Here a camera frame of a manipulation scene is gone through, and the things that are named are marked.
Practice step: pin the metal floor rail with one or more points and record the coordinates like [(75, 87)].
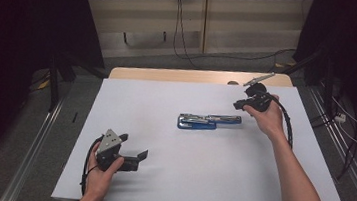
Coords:
[(31, 155), (354, 166)]

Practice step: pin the white table mat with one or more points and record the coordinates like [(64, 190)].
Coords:
[(174, 180)]

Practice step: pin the person's right hand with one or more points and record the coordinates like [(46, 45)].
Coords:
[(269, 121)]

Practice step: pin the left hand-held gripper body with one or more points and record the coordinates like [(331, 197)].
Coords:
[(109, 145)]

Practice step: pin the black metal stand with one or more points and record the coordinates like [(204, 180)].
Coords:
[(327, 82)]

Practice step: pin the black tripod stand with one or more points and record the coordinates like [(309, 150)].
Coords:
[(55, 81)]

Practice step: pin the blue stapler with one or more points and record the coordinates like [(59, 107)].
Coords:
[(197, 122)]

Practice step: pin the white power strip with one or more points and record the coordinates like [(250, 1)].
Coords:
[(340, 117)]

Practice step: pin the person's left hand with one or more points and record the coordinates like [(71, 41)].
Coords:
[(99, 182)]

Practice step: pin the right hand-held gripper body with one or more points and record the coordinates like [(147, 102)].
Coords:
[(262, 101)]

